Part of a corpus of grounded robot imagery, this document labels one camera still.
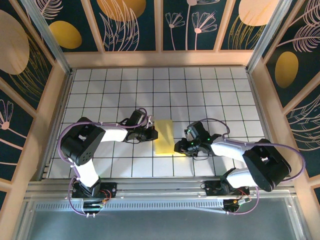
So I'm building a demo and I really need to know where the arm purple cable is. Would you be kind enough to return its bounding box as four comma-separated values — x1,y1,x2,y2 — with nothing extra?
57,107,154,217
199,117,306,216

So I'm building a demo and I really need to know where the wooden enclosure frame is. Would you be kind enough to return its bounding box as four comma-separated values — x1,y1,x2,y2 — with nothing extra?
0,0,320,240

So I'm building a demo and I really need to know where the aluminium corner post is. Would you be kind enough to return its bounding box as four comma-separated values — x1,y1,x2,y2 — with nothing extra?
21,0,74,76
246,0,292,73

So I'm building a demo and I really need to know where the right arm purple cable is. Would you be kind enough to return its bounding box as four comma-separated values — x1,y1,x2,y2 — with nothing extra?
199,117,306,216

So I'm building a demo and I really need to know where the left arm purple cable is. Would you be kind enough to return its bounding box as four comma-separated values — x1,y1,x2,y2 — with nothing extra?
57,107,154,217

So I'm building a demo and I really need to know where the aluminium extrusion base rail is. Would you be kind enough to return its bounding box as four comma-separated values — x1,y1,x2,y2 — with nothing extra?
24,176,298,201

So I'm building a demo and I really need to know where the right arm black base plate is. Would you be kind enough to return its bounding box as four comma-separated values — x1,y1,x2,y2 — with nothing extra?
204,180,251,198

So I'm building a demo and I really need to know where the aluminium side rail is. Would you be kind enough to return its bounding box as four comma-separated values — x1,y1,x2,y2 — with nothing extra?
246,68,285,178
37,69,75,181

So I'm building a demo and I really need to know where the grey frosted panel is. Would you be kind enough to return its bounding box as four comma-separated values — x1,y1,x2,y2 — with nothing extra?
24,197,307,240

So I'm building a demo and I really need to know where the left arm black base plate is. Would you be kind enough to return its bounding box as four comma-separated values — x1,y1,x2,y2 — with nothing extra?
71,182,118,199

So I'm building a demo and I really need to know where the yellow square paper sheet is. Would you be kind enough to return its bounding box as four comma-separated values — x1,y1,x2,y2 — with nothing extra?
154,119,175,156

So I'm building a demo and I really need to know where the grey slotted cable duct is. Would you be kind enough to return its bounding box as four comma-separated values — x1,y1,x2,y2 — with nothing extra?
34,201,226,211

